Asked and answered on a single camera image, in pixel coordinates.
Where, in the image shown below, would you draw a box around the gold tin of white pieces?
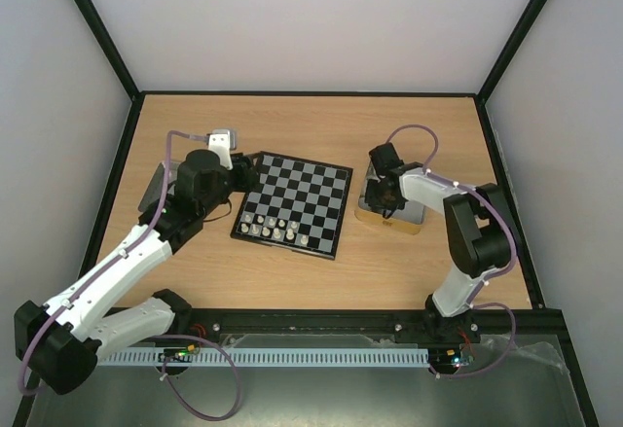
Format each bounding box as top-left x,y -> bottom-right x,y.
354,162 -> 426,235

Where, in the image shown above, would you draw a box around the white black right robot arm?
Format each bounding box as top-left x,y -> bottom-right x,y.
363,143 -> 517,342

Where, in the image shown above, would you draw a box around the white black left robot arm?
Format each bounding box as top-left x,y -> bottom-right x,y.
14,149 -> 259,395

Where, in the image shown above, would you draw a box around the black white chess board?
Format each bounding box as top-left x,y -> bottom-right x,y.
230,152 -> 353,260

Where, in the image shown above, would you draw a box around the silver tray of black pieces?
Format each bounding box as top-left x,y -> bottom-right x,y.
138,160 -> 180,213

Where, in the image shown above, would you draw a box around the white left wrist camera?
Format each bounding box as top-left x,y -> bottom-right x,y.
207,128 -> 238,170

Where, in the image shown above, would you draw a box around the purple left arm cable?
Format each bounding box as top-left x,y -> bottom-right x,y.
18,129 -> 242,421

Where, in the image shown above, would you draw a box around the black cage frame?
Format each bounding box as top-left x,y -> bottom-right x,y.
9,0 -> 600,427

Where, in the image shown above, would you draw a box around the light blue cable duct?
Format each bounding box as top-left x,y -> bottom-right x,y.
100,347 -> 429,368

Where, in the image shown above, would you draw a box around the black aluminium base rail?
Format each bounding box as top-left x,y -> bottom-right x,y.
96,307 -> 566,345

